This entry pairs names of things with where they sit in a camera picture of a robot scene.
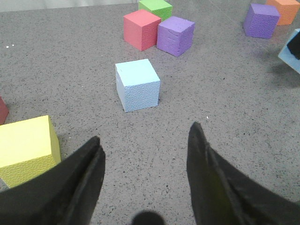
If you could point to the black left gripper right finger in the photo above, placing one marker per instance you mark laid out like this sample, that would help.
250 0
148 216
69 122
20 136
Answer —
222 195

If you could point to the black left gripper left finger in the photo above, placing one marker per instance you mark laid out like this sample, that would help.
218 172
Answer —
65 195

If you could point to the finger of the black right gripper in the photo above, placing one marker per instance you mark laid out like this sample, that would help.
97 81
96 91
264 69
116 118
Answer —
294 46

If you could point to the light blue foam cube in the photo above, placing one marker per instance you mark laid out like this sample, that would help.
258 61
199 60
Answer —
137 85
286 56

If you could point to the orange foam cube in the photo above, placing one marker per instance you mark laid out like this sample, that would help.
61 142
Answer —
286 8

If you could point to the purple foam cube right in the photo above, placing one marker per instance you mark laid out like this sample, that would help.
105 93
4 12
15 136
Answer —
261 21

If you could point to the yellow foam cube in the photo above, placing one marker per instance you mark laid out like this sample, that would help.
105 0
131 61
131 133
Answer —
28 148

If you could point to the red foam cube near left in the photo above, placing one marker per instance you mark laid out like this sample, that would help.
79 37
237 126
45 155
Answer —
3 111

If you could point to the red foam cube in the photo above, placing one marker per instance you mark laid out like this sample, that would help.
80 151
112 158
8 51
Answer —
3 111
140 29

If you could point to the purple foam cube with slits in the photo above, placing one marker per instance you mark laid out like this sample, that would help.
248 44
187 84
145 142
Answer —
175 35

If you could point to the green foam cube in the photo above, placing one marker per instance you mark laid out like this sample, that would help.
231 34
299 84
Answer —
160 8

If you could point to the red foam cube far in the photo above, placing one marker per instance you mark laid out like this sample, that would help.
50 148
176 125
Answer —
140 29

